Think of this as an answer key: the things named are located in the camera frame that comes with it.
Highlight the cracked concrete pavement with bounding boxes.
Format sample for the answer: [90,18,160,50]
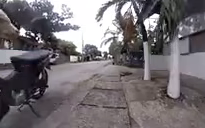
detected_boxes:
[58,63,205,128]

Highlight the white low wall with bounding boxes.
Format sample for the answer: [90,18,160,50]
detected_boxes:
[0,48,31,66]

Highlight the pole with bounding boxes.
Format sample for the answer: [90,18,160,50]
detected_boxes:
[81,31,85,62]

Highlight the black motorcycle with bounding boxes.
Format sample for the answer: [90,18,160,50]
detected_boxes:
[0,49,60,123]

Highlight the grey wall building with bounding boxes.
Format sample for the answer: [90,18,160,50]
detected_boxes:
[149,11,205,83]

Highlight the dark leafy trees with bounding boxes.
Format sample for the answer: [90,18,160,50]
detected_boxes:
[0,0,82,57]

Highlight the grey dirt road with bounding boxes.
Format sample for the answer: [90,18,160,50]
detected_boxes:
[0,59,113,128]

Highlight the white painted palm trunk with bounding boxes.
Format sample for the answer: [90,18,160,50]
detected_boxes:
[166,34,182,100]
[142,40,152,82]

